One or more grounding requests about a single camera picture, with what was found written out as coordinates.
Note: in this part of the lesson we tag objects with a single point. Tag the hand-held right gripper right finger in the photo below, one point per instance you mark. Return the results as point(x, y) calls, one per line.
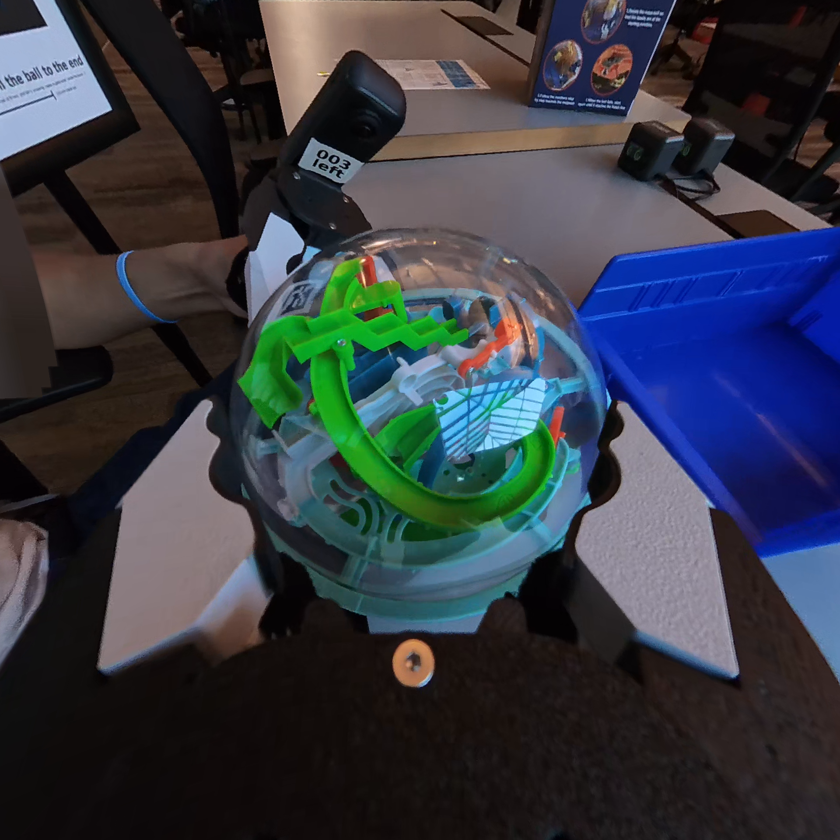
point(649, 564)

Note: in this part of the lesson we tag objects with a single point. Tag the small black charger block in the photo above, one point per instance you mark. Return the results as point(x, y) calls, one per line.
point(707, 144)
point(648, 151)

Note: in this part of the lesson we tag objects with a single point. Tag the flat black device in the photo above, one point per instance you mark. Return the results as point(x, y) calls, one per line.
point(758, 223)

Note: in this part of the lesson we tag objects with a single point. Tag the blue plastic bin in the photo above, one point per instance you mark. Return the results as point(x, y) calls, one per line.
point(722, 394)

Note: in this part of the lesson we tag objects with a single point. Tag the dark blue printed box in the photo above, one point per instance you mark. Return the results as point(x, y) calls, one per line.
point(590, 59)

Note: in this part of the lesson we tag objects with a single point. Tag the white shirt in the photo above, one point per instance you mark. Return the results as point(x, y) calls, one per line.
point(19, 590)

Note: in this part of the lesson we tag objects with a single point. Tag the printed paper sheet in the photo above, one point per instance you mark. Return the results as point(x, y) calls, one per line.
point(433, 73)

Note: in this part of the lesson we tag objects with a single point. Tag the blue wristband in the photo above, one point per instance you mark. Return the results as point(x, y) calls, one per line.
point(131, 289)

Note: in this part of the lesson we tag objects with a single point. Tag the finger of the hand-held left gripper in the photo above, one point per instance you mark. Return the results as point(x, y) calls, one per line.
point(272, 256)

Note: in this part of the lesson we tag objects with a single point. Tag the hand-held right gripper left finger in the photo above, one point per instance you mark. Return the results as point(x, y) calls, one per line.
point(170, 564)

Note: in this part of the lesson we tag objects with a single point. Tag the clear plastic maze ball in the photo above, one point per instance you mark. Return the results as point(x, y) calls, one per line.
point(420, 426)

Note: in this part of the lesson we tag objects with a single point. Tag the white printed paper sign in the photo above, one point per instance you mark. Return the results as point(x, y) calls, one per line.
point(46, 85)

